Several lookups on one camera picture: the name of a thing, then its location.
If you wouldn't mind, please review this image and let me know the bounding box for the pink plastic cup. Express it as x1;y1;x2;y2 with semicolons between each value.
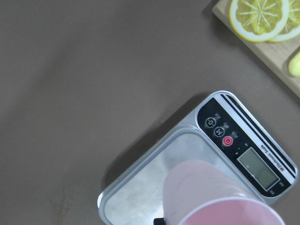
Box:
163;160;284;225

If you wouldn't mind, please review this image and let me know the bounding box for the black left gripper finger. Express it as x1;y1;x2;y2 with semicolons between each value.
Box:
153;217;166;225

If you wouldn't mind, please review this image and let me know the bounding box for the bamboo cutting board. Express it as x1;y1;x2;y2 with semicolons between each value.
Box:
212;0;300;97

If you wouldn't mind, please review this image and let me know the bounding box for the lemon slice top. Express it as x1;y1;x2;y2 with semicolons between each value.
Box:
229;0;290;42

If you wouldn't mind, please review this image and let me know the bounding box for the lemon slice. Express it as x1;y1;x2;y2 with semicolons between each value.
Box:
268;0;300;42
229;0;290;42

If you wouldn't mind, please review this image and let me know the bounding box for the digital kitchen scale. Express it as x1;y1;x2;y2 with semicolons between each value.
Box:
97;90;300;225

